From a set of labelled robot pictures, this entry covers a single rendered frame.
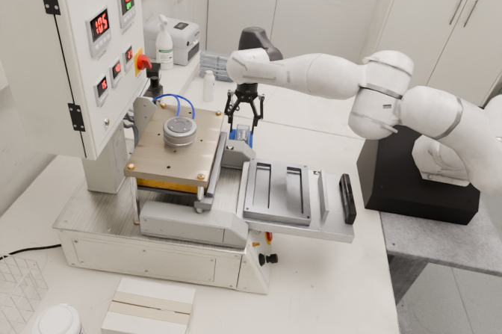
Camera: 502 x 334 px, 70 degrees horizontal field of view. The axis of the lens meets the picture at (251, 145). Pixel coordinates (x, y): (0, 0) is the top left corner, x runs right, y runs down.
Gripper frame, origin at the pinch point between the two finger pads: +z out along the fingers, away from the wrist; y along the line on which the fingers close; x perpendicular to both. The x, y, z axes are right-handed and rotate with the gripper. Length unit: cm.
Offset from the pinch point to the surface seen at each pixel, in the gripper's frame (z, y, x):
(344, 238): -11, 27, -57
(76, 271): 10, -40, -61
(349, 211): -16, 28, -52
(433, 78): 38, 148, 148
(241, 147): -14.9, 0.2, -31.4
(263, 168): -13.0, 6.8, -37.2
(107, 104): -38, -28, -52
